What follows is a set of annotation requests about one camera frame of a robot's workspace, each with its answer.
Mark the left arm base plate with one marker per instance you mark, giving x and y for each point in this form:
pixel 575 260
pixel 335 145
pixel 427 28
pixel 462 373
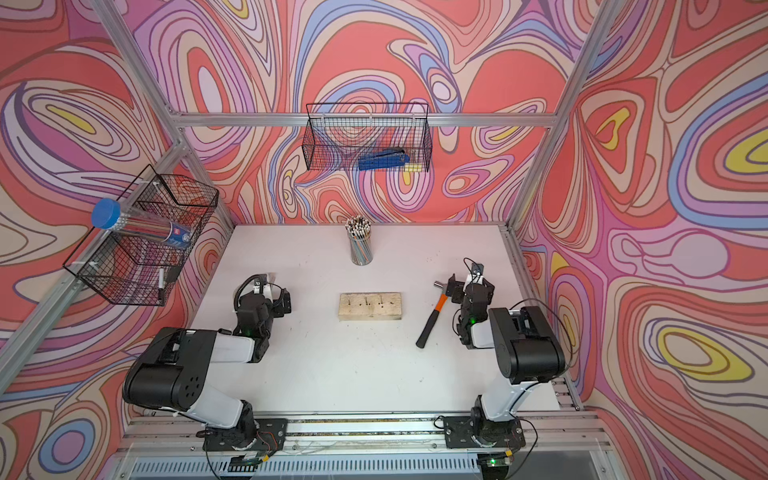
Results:
pixel 265 435

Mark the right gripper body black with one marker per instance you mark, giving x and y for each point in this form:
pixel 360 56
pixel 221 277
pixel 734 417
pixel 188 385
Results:
pixel 456 288

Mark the cup of coloured pencils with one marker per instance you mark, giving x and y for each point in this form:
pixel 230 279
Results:
pixel 358 231

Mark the back wire basket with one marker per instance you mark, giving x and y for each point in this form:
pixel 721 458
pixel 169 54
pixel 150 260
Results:
pixel 337 134

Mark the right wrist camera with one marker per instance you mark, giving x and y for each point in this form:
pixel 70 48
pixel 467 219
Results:
pixel 475 271

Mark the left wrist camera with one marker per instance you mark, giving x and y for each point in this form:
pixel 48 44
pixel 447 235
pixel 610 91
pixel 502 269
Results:
pixel 261 285

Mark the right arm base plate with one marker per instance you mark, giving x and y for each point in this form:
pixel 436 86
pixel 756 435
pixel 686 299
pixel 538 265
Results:
pixel 464 432

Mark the left wire basket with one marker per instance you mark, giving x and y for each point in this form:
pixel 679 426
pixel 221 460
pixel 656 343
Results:
pixel 129 270

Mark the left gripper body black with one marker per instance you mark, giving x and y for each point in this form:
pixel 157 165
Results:
pixel 277 310

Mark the wooden block with nails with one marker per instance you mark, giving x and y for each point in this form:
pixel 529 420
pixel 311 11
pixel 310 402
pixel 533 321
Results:
pixel 370 306

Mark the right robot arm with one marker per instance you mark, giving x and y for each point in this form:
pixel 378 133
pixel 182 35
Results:
pixel 527 354

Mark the wire basket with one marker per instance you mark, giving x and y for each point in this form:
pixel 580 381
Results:
pixel 129 270
pixel 337 134

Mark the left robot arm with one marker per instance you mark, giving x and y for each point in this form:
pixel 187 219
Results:
pixel 171 374

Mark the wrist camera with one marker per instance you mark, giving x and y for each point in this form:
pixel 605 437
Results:
pixel 261 285
pixel 475 271

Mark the blue tool in basket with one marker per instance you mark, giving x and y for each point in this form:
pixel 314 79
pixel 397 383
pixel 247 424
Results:
pixel 385 159

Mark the clear bottle blue cap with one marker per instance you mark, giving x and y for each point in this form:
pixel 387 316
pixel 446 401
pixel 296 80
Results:
pixel 110 215

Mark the claw hammer orange black handle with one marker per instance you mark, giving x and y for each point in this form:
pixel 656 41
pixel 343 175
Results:
pixel 433 317

